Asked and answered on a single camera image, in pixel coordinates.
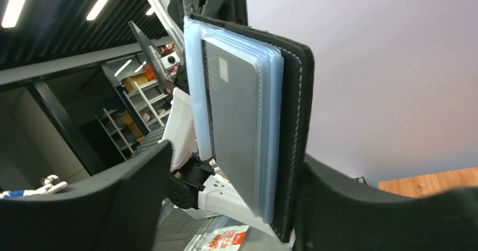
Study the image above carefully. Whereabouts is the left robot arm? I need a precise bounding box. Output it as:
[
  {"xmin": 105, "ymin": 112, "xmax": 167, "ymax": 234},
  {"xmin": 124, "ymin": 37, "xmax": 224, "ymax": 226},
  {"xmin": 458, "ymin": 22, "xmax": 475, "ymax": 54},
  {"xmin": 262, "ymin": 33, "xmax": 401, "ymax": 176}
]
[{"xmin": 163, "ymin": 62, "xmax": 275, "ymax": 236}]

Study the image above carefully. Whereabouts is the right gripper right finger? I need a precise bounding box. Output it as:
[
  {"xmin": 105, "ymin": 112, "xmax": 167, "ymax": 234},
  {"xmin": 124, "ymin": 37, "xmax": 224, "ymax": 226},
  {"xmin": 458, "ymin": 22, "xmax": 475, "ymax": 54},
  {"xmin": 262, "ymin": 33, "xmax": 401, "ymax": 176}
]
[{"xmin": 294, "ymin": 155, "xmax": 477, "ymax": 250}]

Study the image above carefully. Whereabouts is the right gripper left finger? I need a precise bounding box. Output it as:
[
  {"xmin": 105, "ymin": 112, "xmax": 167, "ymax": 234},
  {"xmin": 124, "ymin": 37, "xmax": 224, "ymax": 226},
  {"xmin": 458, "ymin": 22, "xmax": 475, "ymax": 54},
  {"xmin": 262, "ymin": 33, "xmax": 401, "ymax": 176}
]
[{"xmin": 1, "ymin": 140, "xmax": 173, "ymax": 250}]

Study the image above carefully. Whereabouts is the silver VIP card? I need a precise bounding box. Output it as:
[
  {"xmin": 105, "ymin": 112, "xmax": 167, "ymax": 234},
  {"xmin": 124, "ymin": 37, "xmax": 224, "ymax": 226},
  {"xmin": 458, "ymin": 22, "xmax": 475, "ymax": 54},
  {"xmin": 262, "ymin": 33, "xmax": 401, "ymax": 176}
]
[{"xmin": 203, "ymin": 37, "xmax": 259, "ymax": 215}]

